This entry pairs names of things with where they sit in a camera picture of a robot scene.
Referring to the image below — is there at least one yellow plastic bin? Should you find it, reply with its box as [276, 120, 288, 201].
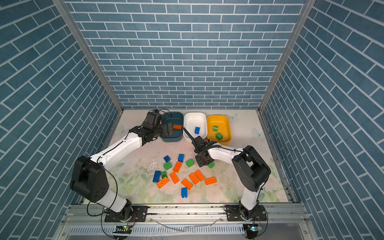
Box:
[207, 115, 232, 145]

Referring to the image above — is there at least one left green circuit board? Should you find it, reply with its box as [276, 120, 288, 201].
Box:
[113, 226, 133, 235]

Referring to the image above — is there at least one green lego small lower-left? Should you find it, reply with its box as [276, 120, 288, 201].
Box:
[161, 171, 167, 179]

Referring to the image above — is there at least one green circuit board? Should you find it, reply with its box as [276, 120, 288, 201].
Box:
[243, 224, 263, 239]
[113, 226, 133, 235]

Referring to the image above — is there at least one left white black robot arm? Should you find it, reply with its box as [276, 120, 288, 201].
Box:
[70, 109, 173, 221]

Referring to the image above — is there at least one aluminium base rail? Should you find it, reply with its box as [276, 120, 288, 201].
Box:
[62, 203, 310, 226]

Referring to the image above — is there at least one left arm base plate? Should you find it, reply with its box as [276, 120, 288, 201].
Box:
[105, 205, 149, 223]

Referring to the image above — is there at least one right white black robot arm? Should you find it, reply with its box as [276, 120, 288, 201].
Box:
[192, 137, 271, 220]

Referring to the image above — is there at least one white plastic bin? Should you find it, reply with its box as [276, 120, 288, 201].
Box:
[184, 112, 208, 139]

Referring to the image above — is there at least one blue lego small top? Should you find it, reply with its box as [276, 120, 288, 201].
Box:
[178, 154, 185, 163]

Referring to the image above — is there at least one dark teal plastic bin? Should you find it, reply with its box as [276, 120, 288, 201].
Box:
[161, 112, 184, 143]

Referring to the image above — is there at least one blue lego small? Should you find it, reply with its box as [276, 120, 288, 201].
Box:
[178, 154, 185, 163]
[164, 156, 171, 163]

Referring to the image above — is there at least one right green circuit board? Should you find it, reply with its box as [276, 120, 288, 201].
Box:
[243, 224, 263, 239]

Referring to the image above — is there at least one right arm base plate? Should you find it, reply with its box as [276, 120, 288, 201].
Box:
[223, 203, 268, 222]

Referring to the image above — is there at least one blue lego bottom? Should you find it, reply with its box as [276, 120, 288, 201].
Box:
[181, 188, 188, 198]

